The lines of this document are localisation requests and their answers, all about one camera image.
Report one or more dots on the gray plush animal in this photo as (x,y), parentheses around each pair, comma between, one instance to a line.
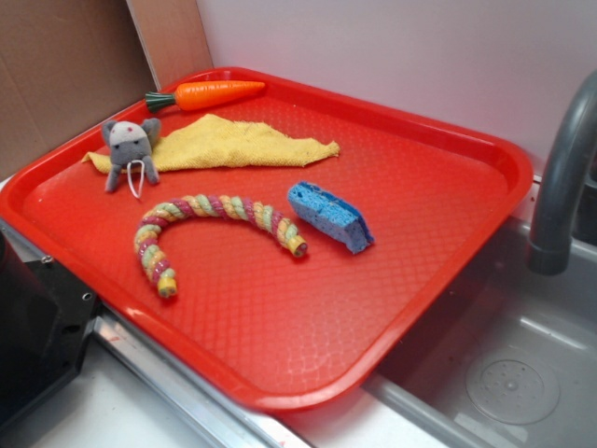
(130,149)

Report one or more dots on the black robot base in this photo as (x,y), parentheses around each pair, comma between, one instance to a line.
(47,316)

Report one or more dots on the gray toy faucet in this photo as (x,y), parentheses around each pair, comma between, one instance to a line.
(565,208)

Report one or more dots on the brown cardboard panel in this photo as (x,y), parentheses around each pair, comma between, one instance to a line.
(68,65)

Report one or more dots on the red plastic tray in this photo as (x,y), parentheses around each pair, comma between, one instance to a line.
(275,332)

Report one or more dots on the blue sponge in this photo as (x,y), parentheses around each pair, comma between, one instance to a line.
(331,215)

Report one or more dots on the gray toy sink basin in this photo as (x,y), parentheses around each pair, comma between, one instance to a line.
(503,358)

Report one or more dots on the yellow cloth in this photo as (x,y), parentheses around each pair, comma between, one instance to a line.
(211,142)

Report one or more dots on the multicolour twisted rope toy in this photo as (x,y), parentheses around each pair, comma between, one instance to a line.
(155,263)

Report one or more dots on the orange plastic toy carrot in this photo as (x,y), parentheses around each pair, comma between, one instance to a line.
(199,95)

